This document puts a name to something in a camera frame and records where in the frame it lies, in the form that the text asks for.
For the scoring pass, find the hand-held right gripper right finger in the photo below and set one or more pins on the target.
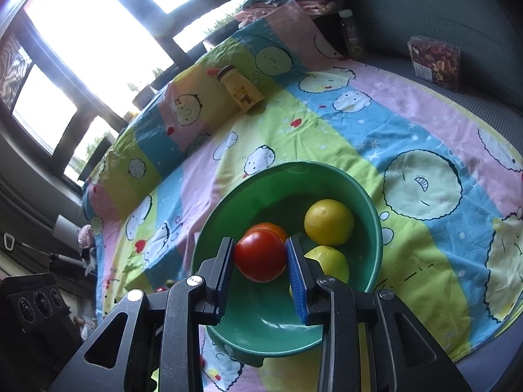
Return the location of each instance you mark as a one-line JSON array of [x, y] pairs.
[[297, 286]]

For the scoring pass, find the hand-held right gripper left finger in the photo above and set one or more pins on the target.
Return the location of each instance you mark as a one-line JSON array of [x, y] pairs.
[[225, 290]]

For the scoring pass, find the yellow mango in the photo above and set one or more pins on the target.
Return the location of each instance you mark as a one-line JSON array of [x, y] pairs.
[[331, 265]]

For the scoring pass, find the deep red tomato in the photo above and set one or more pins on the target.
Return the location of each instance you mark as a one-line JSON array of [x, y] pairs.
[[261, 255]]

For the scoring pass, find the green plastic bowl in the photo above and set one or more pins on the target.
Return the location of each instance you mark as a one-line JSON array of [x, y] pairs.
[[261, 326]]

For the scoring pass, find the orange-red tomato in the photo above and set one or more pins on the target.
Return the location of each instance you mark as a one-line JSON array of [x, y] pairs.
[[271, 229]]

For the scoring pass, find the yellow lemon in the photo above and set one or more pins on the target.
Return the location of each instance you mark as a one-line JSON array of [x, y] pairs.
[[329, 222]]

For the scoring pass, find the pink crumpled cloth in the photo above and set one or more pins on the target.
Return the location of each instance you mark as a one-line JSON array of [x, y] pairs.
[[86, 237]]

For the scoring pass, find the pastel cartoon printed blanket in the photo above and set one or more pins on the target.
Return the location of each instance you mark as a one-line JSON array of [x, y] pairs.
[[408, 130]]

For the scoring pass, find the yellow bear print bottle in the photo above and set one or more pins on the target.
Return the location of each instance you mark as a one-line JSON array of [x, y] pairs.
[[241, 90]]

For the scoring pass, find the dark drink bottle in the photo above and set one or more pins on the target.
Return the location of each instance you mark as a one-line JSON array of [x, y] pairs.
[[352, 34]]

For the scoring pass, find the clear box of dried snacks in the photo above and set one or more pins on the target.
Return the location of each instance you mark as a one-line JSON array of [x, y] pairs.
[[435, 61]]

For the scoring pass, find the window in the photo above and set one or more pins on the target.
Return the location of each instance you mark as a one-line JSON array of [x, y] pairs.
[[94, 36]]

